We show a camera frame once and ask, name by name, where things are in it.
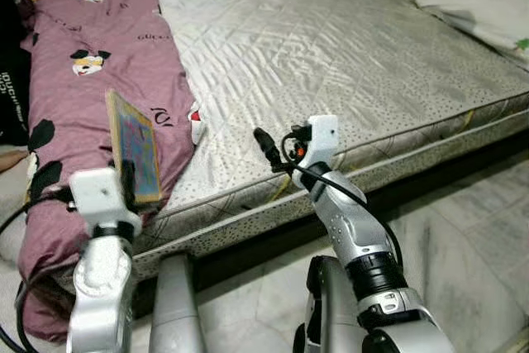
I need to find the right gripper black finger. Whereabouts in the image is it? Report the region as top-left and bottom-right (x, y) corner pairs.
(253, 126), (287, 174)

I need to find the grey quilted mattress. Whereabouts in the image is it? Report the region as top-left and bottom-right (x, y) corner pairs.
(124, 0), (529, 279)

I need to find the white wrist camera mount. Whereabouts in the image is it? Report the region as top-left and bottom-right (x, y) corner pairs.
(69, 167), (133, 238)
(296, 115), (340, 174)

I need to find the colourful wooden puzzle board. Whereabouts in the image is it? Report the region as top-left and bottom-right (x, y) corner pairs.
(106, 90), (164, 205)

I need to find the black bag white print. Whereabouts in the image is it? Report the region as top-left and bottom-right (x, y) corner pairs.
(0, 64), (30, 145)

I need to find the white pillow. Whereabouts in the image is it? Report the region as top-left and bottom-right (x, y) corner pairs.
(413, 0), (529, 64)

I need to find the silver left robot leg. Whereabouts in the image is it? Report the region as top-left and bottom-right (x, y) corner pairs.
(149, 254), (207, 353)

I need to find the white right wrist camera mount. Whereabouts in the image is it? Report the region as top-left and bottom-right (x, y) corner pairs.
(296, 115), (340, 174)

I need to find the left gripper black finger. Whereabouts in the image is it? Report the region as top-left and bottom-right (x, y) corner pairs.
(122, 159), (141, 210)

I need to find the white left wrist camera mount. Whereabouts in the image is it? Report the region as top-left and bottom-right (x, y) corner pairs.
(69, 167), (133, 238)

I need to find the silver right robot leg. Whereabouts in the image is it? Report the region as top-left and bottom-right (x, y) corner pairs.
(291, 255), (365, 353)

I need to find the mauve cartoon print blanket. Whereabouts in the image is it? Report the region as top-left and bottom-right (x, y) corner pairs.
(17, 0), (199, 341)

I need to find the silver robot leg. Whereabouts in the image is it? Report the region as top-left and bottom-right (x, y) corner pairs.
(291, 255), (365, 353)
(149, 254), (207, 353)

